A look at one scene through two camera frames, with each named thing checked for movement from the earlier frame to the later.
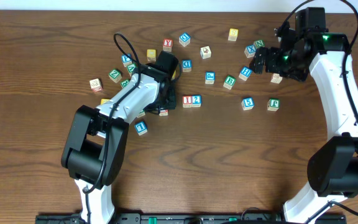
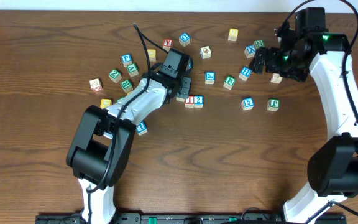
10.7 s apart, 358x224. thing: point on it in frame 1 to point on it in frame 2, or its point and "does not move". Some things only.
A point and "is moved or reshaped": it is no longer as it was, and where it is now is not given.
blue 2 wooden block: x=196 y=101 is moved or reshaped
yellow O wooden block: x=151 y=55 does not move
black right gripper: x=272 y=53 does not move
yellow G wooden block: x=104 y=100 does not move
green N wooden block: x=259 y=43 does not move
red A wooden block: x=163 y=112 to x=181 y=99
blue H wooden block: x=245 y=73 does not move
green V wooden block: x=130 y=68 does not move
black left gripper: x=171 y=104 to x=187 y=89
